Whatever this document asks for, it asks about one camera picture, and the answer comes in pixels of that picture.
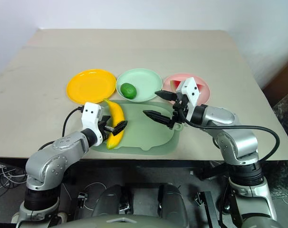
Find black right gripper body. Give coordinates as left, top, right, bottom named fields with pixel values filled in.
left=168, top=93, right=190, bottom=130

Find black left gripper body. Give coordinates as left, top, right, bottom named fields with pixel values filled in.
left=98, top=115, right=115, bottom=143

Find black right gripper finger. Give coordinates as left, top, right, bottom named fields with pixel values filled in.
left=143, top=110, right=172, bottom=127
left=155, top=90, right=177, bottom=101

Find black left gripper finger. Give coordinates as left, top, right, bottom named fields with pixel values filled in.
left=110, top=120, right=129, bottom=136

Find yellow banana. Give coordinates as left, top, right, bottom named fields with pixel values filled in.
left=103, top=98, right=125, bottom=150

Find light green plate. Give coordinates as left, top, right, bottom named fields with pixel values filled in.
left=116, top=68, right=163, bottom=103

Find pink plate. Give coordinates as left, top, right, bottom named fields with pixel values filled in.
left=163, top=72, right=211, bottom=106

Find yellow plate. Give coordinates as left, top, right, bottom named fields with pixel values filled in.
left=66, top=68, right=117, bottom=104

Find watermelon slice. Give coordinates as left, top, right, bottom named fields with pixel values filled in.
left=169, top=79, right=205, bottom=95

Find light green pig-shaped tray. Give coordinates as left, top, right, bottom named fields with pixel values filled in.
left=90, top=99, right=184, bottom=155

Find green lime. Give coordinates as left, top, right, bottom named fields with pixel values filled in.
left=120, top=83, right=138, bottom=99

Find dark rounded shape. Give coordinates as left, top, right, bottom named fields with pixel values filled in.
left=158, top=182, right=190, bottom=218
left=91, top=184, right=134, bottom=218

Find grey rounded robot body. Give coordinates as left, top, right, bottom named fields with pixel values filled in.
left=48, top=209, right=245, bottom=228

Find black table leg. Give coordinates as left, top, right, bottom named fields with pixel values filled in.
left=201, top=190, right=222, bottom=228

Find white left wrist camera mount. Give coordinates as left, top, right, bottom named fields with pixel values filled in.
left=81, top=102, right=105, bottom=143

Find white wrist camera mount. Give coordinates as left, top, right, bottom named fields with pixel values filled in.
left=175, top=77, right=202, bottom=119
left=81, top=102, right=105, bottom=143

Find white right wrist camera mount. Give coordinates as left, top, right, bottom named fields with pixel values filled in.
left=175, top=77, right=202, bottom=119

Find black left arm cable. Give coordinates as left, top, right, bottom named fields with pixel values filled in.
left=38, top=106, right=86, bottom=152

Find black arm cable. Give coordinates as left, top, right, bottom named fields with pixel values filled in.
left=38, top=106, right=86, bottom=152
left=174, top=101, right=281, bottom=167

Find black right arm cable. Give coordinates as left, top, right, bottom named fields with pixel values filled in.
left=174, top=101, right=281, bottom=167

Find white floor cables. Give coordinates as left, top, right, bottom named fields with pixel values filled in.
left=0, top=161, right=28, bottom=192

